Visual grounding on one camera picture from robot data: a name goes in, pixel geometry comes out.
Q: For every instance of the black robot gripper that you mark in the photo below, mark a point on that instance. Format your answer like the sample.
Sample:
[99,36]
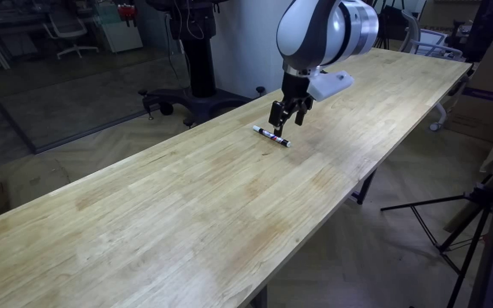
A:
[296,87]

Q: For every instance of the white marker with black cap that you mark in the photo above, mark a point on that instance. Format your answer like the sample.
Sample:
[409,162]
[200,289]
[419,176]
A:
[268,133]

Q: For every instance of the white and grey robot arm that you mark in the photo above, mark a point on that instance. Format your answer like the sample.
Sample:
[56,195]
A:
[325,27]

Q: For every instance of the black table leg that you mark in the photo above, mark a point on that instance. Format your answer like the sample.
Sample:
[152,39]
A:
[362,186]

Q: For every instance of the office chair with red item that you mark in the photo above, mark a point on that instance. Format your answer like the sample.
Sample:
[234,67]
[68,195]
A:
[126,10]

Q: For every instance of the stacked brown cardboard boxes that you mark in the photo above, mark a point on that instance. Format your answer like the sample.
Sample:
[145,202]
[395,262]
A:
[491,91]

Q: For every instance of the black tripod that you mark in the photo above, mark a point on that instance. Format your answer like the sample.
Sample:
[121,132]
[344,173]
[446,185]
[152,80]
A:
[474,210]

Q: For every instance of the white office chair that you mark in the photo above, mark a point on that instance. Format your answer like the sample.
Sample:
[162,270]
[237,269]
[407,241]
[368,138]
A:
[71,31]

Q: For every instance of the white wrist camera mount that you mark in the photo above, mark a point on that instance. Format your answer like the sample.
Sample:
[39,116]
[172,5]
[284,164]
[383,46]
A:
[330,84]

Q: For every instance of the black wheeled robot pedestal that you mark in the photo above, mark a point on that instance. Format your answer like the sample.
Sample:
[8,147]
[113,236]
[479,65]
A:
[196,68]

